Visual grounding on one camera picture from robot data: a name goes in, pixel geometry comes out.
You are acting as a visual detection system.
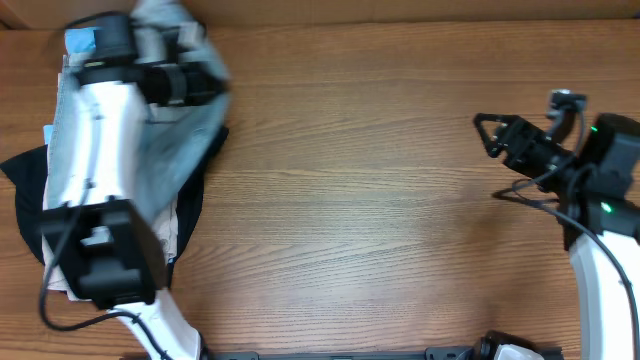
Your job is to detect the light blue denim shorts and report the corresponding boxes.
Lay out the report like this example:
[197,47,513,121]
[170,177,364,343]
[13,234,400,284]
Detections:
[48,1,230,222]

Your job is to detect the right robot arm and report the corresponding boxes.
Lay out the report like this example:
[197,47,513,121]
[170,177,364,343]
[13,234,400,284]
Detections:
[473,113,639,359]

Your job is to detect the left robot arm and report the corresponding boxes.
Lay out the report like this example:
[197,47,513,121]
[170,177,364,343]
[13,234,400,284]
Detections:
[40,6,230,359]

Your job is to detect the light blue garment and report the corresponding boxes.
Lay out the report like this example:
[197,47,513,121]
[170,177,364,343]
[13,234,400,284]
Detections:
[43,27,97,145]

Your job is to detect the beige folded shorts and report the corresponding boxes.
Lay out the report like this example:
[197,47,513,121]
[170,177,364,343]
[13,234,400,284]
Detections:
[40,54,181,303]

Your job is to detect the black garment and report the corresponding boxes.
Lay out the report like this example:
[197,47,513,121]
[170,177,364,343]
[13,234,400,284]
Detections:
[1,126,229,309]

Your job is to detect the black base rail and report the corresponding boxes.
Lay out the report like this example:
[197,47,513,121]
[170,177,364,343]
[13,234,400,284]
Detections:
[209,345,566,360]

